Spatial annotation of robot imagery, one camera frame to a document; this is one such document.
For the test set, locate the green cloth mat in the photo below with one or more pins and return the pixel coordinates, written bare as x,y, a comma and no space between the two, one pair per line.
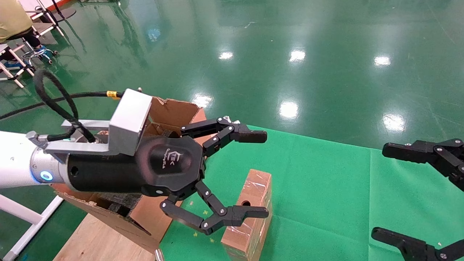
326,188

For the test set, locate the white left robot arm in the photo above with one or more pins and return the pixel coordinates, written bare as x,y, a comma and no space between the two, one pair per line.
14,159

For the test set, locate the white tube frame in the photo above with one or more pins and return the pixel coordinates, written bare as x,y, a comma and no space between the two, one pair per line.
12,59

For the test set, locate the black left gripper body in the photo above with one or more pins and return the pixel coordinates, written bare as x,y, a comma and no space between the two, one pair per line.
119,174

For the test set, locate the small taped cardboard box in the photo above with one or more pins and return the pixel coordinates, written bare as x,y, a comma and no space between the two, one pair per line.
253,188

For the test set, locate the black foam block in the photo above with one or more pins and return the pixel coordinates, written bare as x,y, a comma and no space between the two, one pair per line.
165,129
116,204

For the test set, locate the large open cardboard carton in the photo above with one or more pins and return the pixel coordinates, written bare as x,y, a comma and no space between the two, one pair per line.
174,112

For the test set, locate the person in yellow shirt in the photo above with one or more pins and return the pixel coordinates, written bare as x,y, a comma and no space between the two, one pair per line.
12,18

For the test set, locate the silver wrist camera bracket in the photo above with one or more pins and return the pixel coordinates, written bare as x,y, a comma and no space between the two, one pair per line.
130,119

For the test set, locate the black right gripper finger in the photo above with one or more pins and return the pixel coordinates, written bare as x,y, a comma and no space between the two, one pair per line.
417,150
402,241

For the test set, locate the white stand with black base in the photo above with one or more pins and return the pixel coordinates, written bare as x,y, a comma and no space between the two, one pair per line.
49,14

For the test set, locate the white table leg frame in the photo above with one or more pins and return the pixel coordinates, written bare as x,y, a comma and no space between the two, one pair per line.
21,214

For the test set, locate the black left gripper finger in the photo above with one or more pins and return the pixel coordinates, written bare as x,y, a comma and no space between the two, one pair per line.
239,213
250,136

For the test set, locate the blue chrome stool base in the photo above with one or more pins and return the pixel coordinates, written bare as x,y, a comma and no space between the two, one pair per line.
38,53

